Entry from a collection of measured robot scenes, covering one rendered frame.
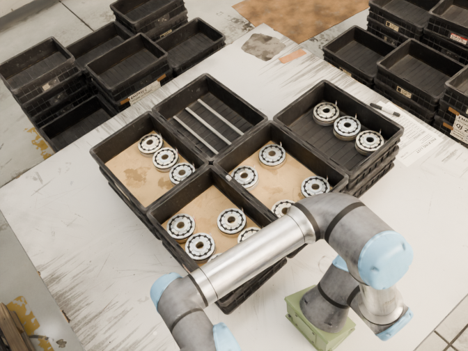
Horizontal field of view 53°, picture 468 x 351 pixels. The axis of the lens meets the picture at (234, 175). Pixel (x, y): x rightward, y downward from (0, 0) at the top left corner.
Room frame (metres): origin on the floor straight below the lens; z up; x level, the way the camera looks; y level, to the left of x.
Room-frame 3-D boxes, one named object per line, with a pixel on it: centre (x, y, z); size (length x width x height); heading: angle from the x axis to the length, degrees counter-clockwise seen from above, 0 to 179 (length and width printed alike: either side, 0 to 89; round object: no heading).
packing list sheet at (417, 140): (1.21, -0.71, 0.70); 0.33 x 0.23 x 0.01; 30
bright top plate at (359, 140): (1.07, -0.53, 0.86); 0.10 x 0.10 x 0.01
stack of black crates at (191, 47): (2.39, 0.12, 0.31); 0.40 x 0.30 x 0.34; 120
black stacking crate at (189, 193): (0.81, 0.10, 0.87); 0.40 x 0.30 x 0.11; 32
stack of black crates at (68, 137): (1.99, 0.81, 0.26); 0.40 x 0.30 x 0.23; 120
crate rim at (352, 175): (1.13, -0.41, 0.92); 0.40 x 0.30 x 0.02; 32
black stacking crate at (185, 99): (1.31, 0.05, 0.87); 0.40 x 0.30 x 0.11; 32
